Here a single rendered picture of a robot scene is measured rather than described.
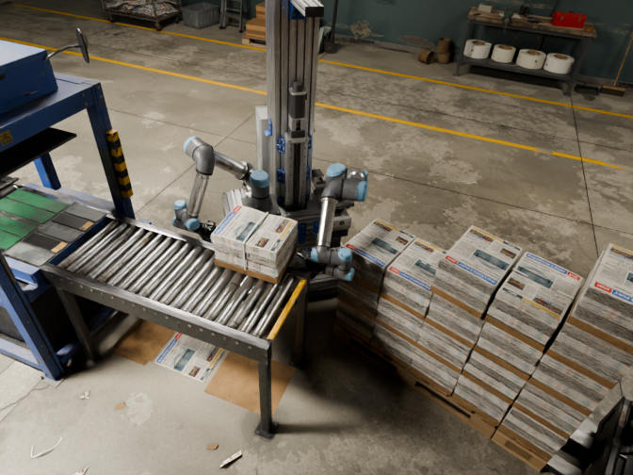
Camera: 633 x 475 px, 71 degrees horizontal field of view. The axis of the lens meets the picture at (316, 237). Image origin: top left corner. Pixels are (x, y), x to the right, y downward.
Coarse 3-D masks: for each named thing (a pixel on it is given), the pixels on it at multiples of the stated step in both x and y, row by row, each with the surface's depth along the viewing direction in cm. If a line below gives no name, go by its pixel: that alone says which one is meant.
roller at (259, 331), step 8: (288, 280) 241; (280, 288) 236; (288, 288) 237; (280, 296) 231; (272, 304) 227; (280, 304) 229; (272, 312) 223; (264, 320) 218; (256, 328) 215; (264, 328) 216
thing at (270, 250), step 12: (276, 216) 245; (264, 228) 237; (276, 228) 237; (288, 228) 237; (252, 240) 229; (264, 240) 229; (276, 240) 229; (288, 240) 238; (252, 252) 228; (264, 252) 225; (276, 252) 223; (288, 252) 240; (252, 264) 234; (264, 264) 230; (276, 264) 227; (276, 276) 234
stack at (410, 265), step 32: (384, 224) 278; (352, 256) 260; (384, 256) 255; (416, 256) 257; (352, 288) 274; (384, 288) 256; (416, 288) 240; (352, 320) 291; (384, 320) 270; (416, 320) 252; (448, 320) 237; (480, 320) 223; (416, 352) 265; (448, 352) 247; (512, 352) 220; (448, 384) 261; (512, 384) 230; (480, 416) 260
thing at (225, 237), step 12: (228, 216) 243; (240, 216) 243; (252, 216) 244; (216, 228) 235; (228, 228) 235; (240, 228) 236; (216, 240) 233; (228, 240) 229; (216, 252) 239; (228, 252) 235
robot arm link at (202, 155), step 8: (200, 152) 242; (208, 152) 243; (200, 160) 242; (208, 160) 242; (200, 168) 242; (208, 168) 243; (200, 176) 245; (208, 176) 246; (200, 184) 247; (192, 192) 250; (200, 192) 249; (192, 200) 251; (200, 200) 252; (192, 208) 253; (200, 208) 256; (184, 216) 259; (192, 216) 255; (192, 224) 256
